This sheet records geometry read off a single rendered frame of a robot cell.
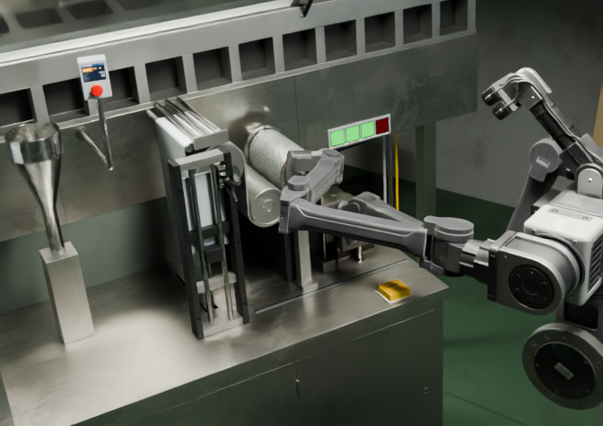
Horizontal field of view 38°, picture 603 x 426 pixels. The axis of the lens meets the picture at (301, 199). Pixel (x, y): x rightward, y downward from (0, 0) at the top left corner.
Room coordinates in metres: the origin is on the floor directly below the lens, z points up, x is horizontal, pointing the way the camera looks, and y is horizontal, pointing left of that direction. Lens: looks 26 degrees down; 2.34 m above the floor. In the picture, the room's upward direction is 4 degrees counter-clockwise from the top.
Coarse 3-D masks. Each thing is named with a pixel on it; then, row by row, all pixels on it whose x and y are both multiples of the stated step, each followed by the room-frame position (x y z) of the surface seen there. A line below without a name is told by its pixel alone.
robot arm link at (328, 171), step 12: (324, 156) 2.11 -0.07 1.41; (324, 168) 2.02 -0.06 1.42; (336, 168) 2.05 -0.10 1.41; (288, 180) 1.78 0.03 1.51; (300, 180) 1.78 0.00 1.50; (312, 180) 1.89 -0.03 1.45; (324, 180) 1.92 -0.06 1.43; (336, 180) 2.05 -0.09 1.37; (312, 192) 1.80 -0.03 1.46; (324, 192) 1.93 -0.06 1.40
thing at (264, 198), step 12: (252, 180) 2.38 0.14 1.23; (264, 180) 2.38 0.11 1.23; (252, 192) 2.32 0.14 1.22; (264, 192) 2.31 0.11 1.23; (276, 192) 2.33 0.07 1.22; (252, 204) 2.29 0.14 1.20; (264, 204) 2.31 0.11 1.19; (276, 204) 2.33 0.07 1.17; (252, 216) 2.29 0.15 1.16; (264, 216) 2.31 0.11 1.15; (276, 216) 2.33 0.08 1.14
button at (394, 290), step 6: (390, 282) 2.25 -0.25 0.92; (396, 282) 2.25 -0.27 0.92; (378, 288) 2.24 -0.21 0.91; (384, 288) 2.22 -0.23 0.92; (390, 288) 2.22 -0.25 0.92; (396, 288) 2.22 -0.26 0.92; (402, 288) 2.21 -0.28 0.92; (408, 288) 2.21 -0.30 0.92; (384, 294) 2.21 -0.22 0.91; (390, 294) 2.18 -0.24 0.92; (396, 294) 2.19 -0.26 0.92; (402, 294) 2.20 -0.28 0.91; (408, 294) 2.21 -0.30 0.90; (390, 300) 2.18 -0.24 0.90
